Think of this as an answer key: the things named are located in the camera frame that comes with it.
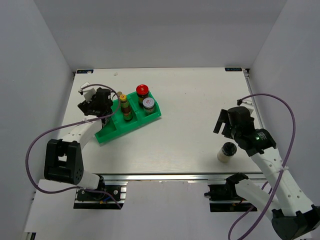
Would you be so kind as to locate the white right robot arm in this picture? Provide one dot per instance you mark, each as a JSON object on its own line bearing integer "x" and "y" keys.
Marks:
{"x": 291, "y": 213}

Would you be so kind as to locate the green label sauce bottle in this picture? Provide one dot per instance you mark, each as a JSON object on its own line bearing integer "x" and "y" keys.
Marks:
{"x": 125, "y": 108}

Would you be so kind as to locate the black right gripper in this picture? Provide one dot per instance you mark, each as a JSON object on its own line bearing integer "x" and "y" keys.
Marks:
{"x": 222, "y": 119}

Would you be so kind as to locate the black grinder white jar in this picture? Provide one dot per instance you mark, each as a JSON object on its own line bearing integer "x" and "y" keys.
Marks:
{"x": 226, "y": 152}

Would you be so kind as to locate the blue label sticker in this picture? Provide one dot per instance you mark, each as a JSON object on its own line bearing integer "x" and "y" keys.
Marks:
{"x": 233, "y": 69}
{"x": 84, "y": 71}

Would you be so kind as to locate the blue label sticker left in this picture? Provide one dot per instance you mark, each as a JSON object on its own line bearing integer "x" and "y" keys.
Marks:
{"x": 84, "y": 71}

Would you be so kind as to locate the green plastic divided bin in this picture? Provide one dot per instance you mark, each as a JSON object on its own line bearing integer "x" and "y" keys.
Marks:
{"x": 117, "y": 126}

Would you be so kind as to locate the blue label sticker right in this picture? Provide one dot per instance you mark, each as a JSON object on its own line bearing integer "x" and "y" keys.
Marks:
{"x": 233, "y": 69}

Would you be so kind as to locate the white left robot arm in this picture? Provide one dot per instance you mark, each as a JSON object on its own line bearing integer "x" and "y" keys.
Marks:
{"x": 108, "y": 116}

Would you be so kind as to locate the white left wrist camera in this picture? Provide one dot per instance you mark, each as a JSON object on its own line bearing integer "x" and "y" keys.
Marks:
{"x": 87, "y": 91}

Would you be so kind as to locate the silver lid glass jar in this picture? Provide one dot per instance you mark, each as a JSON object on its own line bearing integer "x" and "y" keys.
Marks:
{"x": 148, "y": 105}

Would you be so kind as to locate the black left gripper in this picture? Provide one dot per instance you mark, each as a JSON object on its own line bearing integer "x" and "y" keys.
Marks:
{"x": 84, "y": 107}

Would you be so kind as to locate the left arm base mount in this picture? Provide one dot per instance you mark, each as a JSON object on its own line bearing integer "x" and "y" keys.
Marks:
{"x": 86, "y": 200}

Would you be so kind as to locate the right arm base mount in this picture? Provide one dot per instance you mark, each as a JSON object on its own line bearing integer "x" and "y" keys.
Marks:
{"x": 222, "y": 200}

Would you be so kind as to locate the red cap sauce bottle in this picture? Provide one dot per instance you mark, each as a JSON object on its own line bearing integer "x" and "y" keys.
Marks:
{"x": 142, "y": 92}

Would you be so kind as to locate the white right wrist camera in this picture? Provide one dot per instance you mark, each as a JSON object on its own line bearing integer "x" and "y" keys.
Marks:
{"x": 246, "y": 103}

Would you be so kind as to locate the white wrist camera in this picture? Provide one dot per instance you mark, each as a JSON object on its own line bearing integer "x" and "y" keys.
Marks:
{"x": 87, "y": 91}
{"x": 246, "y": 103}

